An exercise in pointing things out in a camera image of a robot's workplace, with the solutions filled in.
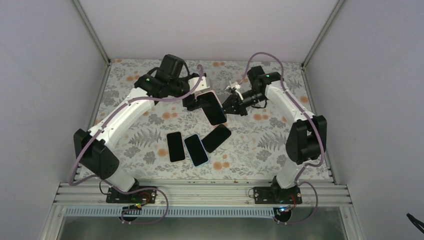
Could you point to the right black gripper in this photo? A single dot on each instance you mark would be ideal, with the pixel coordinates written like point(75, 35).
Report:
point(238, 108)

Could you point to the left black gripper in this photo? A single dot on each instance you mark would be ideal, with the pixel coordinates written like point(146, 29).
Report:
point(191, 103)

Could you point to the pink phone case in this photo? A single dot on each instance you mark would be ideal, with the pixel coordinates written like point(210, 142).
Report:
point(217, 97)

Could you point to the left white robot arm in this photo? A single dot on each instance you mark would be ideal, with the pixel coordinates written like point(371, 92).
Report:
point(93, 147)

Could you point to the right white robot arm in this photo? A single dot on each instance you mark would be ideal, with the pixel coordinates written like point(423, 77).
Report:
point(306, 142)

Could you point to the phone in blue case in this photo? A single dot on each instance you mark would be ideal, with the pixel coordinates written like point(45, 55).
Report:
point(196, 150)

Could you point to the phone in beige case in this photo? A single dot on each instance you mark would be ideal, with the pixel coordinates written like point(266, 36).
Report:
point(176, 151)

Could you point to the floral table mat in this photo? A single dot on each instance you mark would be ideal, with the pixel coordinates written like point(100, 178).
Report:
point(254, 151)

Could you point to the black object at edge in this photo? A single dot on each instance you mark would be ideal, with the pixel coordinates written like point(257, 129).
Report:
point(416, 222)

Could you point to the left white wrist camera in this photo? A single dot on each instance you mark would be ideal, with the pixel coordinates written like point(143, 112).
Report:
point(203, 86)

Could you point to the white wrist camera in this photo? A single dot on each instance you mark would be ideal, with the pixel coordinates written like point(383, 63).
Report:
point(203, 86)
point(233, 87)

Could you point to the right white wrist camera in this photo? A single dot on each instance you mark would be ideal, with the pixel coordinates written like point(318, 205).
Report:
point(233, 87)

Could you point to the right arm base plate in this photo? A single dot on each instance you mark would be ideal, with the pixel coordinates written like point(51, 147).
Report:
point(267, 195)

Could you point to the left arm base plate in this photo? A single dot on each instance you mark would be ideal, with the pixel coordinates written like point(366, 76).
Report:
point(145, 195)

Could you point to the aluminium mounting rail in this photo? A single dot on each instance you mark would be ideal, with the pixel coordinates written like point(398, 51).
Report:
point(197, 199)

